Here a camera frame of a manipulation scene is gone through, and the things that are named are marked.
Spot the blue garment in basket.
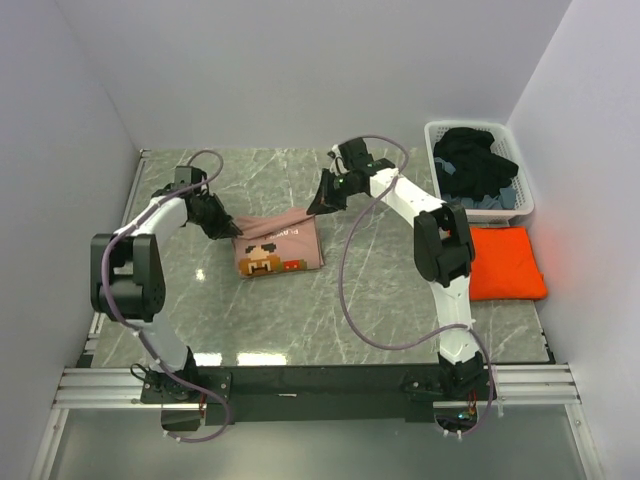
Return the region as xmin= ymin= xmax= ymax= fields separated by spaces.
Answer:
xmin=434 ymin=157 xmax=517 ymax=210

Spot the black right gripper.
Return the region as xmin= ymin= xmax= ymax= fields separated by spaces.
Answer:
xmin=308 ymin=168 xmax=357 ymax=217

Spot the aluminium frame rail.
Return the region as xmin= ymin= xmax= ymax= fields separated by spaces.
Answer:
xmin=53 ymin=364 xmax=581 ymax=410

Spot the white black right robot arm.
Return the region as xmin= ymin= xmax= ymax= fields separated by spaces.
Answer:
xmin=307 ymin=137 xmax=492 ymax=399

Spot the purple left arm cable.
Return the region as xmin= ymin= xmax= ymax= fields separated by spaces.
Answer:
xmin=99 ymin=148 xmax=235 ymax=444

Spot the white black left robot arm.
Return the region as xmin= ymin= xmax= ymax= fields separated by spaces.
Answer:
xmin=90 ymin=166 xmax=241 ymax=402

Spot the white plastic laundry basket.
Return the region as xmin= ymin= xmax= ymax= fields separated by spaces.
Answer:
xmin=424 ymin=119 xmax=534 ymax=225

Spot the black t-shirt in basket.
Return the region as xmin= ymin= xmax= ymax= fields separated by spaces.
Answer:
xmin=433 ymin=127 xmax=519 ymax=201

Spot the black robot mounting base bar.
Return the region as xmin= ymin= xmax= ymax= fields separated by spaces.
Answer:
xmin=140 ymin=364 xmax=495 ymax=426

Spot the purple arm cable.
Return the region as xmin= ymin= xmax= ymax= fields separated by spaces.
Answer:
xmin=99 ymin=148 xmax=235 ymax=444
xmin=327 ymin=133 xmax=497 ymax=439

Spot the folded orange t-shirt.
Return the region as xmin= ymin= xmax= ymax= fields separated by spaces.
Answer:
xmin=470 ymin=227 xmax=548 ymax=301

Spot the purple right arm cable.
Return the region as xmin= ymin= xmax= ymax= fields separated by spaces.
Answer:
xmin=327 ymin=133 xmax=497 ymax=439

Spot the pink printed t-shirt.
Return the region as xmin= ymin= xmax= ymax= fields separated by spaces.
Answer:
xmin=232 ymin=207 xmax=324 ymax=278

